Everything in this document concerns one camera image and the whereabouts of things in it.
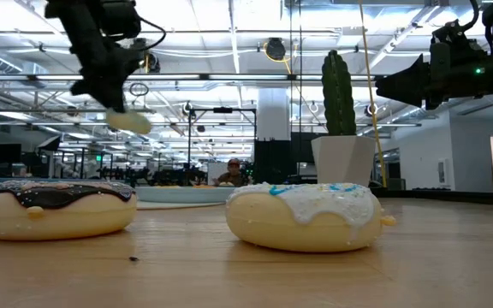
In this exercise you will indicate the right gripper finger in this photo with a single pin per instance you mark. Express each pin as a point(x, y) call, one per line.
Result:
point(409, 96)
point(409, 77)

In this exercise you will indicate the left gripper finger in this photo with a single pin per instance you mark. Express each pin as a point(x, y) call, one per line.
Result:
point(114, 96)
point(90, 90)

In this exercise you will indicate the small yellow donut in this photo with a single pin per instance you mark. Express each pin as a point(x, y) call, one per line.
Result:
point(128, 122)

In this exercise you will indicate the small orange donut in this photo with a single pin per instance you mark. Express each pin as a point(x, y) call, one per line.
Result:
point(203, 186)

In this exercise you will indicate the large chocolate frosted donut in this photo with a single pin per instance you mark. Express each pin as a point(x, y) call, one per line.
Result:
point(58, 218)

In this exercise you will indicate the large white frosted donut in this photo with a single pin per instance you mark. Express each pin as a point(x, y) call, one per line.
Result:
point(298, 231)

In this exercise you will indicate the green cactus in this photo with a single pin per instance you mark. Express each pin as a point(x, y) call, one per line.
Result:
point(338, 107)

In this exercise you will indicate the light blue plate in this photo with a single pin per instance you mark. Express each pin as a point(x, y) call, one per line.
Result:
point(178, 196)

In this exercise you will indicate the white board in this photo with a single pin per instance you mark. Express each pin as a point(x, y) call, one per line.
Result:
point(216, 171)

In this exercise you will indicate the white building column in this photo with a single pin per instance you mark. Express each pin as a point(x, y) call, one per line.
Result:
point(273, 115)

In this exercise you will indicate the person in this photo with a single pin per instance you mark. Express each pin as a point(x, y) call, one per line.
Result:
point(232, 175)

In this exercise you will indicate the black cabinet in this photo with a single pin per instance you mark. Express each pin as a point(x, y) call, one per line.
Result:
point(272, 162)

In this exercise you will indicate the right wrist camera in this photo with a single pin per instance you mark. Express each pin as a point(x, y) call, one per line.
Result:
point(456, 40)

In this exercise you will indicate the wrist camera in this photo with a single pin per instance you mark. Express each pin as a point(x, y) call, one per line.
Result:
point(120, 21)
point(456, 40)

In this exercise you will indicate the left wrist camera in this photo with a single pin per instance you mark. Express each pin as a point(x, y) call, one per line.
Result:
point(120, 21)

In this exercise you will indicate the black metal station frame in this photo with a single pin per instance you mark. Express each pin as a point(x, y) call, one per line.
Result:
point(223, 110)

